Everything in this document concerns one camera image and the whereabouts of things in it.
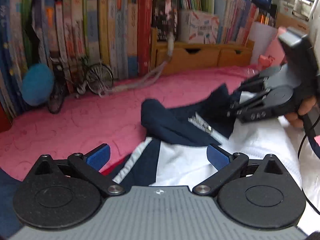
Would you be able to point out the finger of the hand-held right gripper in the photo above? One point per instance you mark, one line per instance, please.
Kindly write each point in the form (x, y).
(252, 110)
(255, 82)

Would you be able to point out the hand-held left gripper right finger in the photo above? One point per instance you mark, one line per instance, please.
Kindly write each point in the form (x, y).
(217, 156)

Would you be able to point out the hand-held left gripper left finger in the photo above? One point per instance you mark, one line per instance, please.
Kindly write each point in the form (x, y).
(98, 156)

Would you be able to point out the navy and white jacket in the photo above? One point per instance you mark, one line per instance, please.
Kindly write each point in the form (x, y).
(185, 160)

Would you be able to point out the person's right hand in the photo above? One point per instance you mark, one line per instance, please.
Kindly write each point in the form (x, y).
(303, 110)

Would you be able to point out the pink toy house case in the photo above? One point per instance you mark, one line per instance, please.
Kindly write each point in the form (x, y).
(272, 52)

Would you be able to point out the cardboard box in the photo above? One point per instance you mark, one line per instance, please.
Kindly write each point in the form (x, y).
(282, 20)

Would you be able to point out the pink printed blanket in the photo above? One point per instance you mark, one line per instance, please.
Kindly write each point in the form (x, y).
(75, 125)

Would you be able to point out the wooden drawer organizer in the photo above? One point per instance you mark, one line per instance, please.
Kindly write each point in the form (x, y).
(195, 57)

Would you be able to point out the row of red-spined books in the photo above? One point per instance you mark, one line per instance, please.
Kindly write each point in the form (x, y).
(235, 17)

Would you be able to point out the black model bicycle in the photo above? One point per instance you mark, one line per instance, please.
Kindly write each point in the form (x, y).
(100, 78)

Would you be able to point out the white printed carton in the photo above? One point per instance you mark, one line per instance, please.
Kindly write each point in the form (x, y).
(197, 27)

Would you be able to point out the blue plush ball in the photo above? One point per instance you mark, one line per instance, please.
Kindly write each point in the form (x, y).
(37, 85)

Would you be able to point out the smartphone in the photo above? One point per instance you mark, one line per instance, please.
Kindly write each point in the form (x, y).
(165, 12)

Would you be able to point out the long row of tall books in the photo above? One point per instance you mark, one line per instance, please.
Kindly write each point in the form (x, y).
(120, 30)

